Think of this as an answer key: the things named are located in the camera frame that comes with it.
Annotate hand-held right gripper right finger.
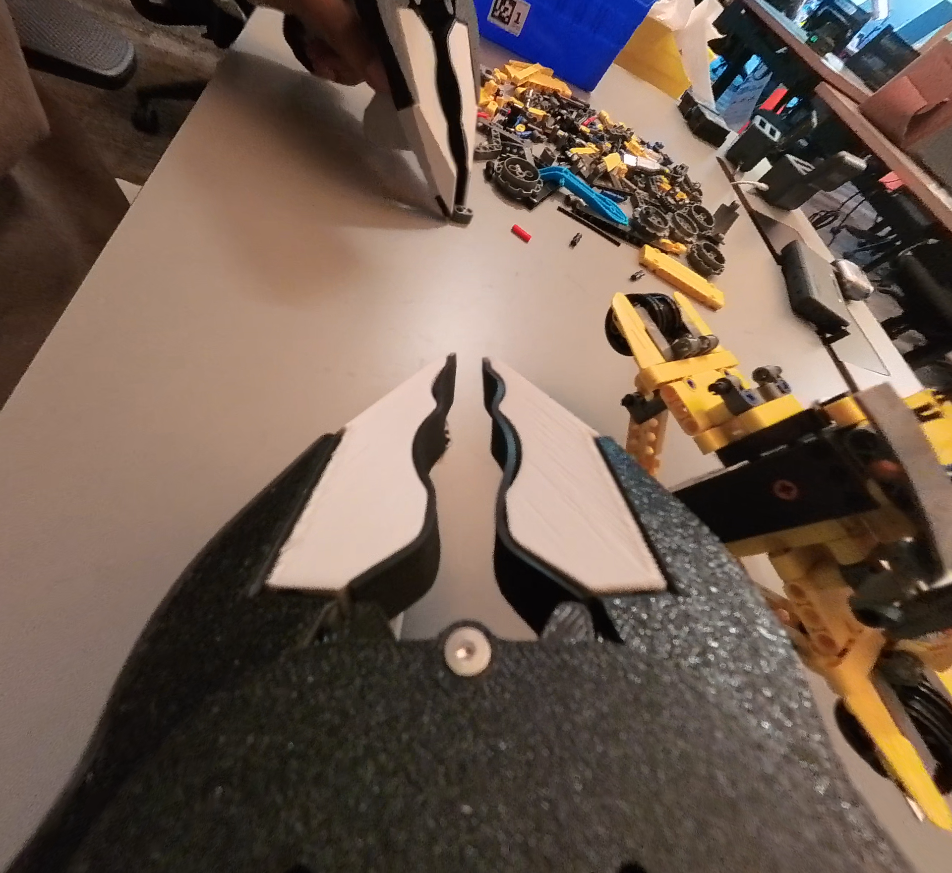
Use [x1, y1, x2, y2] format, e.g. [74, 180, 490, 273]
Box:
[482, 357, 668, 642]

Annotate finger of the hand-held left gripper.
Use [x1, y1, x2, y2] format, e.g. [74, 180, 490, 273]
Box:
[448, 20, 482, 217]
[363, 6, 462, 218]

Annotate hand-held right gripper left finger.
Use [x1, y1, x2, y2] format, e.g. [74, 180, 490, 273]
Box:
[265, 353, 458, 621]

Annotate pile of toy brick pieces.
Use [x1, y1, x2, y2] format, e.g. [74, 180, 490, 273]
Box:
[475, 58, 737, 275]

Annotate yellow toy brick vehicle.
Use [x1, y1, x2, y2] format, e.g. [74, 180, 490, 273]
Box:
[604, 289, 952, 833]

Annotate blue curved brick piece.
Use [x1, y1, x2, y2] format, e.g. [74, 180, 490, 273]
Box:
[537, 165, 632, 229]

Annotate yellow cardboard box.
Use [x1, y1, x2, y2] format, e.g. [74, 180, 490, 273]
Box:
[613, 14, 696, 101]

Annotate crumpled white paper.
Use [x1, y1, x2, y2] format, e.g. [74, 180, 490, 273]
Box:
[640, 0, 726, 108]

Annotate black battery box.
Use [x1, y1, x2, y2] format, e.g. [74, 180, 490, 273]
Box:
[678, 91, 735, 147]

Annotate long yellow brick panel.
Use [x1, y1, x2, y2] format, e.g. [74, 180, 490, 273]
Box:
[638, 243, 726, 312]

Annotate small black charging dock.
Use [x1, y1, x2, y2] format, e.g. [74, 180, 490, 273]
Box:
[725, 111, 791, 173]

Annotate black power bank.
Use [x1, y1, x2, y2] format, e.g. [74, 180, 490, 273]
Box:
[779, 239, 851, 333]

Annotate grey mesh office chair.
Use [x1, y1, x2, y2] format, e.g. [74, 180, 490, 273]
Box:
[0, 0, 250, 138]

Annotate large black charging dock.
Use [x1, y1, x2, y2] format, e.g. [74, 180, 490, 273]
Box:
[759, 150, 870, 214]

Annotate silver rounded device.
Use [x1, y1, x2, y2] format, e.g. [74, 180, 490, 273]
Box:
[832, 258, 876, 303]

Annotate wooden background desk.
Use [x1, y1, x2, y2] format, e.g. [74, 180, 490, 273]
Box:
[665, 0, 952, 234]

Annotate brown cardboard box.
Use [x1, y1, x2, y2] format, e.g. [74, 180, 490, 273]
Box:
[859, 21, 952, 168]

